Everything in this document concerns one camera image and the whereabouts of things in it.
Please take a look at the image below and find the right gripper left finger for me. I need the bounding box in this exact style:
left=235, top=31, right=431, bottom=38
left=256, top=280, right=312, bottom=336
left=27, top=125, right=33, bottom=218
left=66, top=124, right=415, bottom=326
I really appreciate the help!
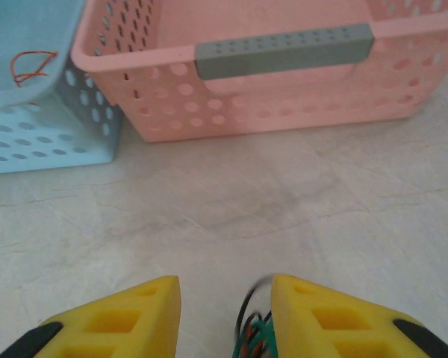
left=0, top=274, right=182, bottom=358

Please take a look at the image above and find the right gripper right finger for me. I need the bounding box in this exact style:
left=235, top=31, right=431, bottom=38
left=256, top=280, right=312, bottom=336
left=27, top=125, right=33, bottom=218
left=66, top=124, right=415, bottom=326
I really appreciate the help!
left=270, top=274, right=448, bottom=358

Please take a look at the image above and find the dark green thin cable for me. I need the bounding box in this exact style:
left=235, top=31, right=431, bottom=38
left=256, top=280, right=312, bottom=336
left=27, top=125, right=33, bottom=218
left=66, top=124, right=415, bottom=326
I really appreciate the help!
left=231, top=313, right=278, bottom=358

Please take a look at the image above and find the black thin cable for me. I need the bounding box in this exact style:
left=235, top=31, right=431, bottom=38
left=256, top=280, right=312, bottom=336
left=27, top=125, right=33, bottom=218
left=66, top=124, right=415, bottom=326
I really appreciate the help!
left=234, top=275, right=276, bottom=358

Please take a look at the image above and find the red thin cable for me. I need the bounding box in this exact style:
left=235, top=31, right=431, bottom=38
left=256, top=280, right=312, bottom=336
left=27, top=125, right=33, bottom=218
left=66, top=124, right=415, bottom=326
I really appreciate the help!
left=9, top=50, right=59, bottom=107

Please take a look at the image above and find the blue plastic basket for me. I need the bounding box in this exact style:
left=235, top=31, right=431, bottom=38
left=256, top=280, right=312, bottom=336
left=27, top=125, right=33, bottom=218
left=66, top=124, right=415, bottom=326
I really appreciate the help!
left=0, top=0, right=122, bottom=176

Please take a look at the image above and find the pink plastic basket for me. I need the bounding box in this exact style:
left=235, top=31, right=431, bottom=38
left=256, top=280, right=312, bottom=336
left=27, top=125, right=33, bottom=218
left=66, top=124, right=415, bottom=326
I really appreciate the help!
left=69, top=0, right=448, bottom=143

